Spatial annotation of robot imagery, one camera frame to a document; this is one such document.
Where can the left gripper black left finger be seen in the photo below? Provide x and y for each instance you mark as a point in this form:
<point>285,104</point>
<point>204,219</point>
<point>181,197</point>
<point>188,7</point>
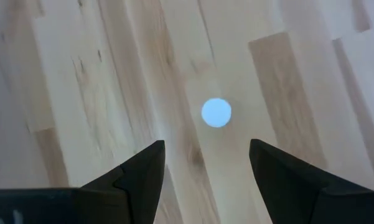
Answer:
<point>81,205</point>

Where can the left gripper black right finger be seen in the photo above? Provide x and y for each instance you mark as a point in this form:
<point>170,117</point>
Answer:
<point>314,199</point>

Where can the blue medicine bottle white cap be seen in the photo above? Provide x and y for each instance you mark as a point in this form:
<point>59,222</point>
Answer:
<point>216,112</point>

